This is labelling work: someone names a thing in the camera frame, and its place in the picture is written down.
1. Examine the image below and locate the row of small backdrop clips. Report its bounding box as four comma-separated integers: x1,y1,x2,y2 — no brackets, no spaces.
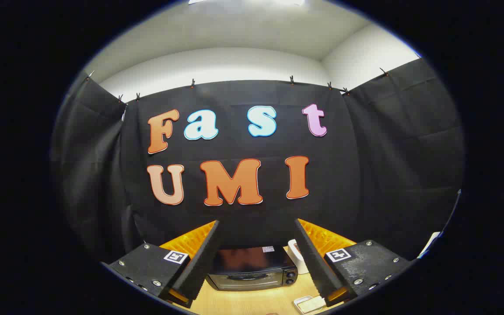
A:
86,67,389,104

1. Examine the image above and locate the white rectangular tray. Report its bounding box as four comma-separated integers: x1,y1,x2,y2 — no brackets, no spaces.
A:
294,296,327,315

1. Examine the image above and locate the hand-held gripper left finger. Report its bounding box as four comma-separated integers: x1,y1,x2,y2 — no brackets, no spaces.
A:
102,220,222,309

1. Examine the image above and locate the white bread toaster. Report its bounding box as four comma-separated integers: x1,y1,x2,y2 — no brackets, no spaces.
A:
288,239,310,274

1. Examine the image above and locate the black toaster oven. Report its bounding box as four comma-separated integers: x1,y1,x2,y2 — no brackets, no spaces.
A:
205,246,299,292

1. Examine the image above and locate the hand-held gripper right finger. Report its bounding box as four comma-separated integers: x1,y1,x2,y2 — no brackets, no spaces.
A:
294,218,412,307

